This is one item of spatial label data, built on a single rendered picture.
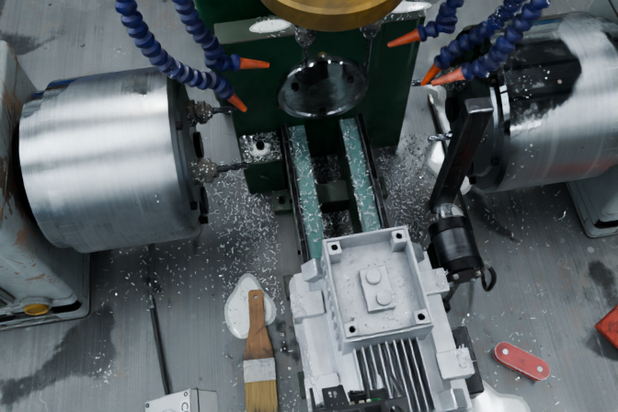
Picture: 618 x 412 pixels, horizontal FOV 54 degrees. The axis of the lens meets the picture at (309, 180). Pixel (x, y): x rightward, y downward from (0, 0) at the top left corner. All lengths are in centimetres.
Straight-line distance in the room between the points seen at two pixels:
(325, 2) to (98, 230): 42
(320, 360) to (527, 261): 50
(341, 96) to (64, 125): 43
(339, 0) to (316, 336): 39
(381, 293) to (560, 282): 49
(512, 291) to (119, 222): 65
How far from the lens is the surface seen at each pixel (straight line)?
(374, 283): 70
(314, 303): 75
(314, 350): 74
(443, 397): 73
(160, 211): 81
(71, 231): 85
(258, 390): 100
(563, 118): 86
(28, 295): 102
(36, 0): 154
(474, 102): 69
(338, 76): 95
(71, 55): 140
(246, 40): 87
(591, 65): 89
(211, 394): 76
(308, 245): 94
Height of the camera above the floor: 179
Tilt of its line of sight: 61 degrees down
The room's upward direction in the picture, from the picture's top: 2 degrees counter-clockwise
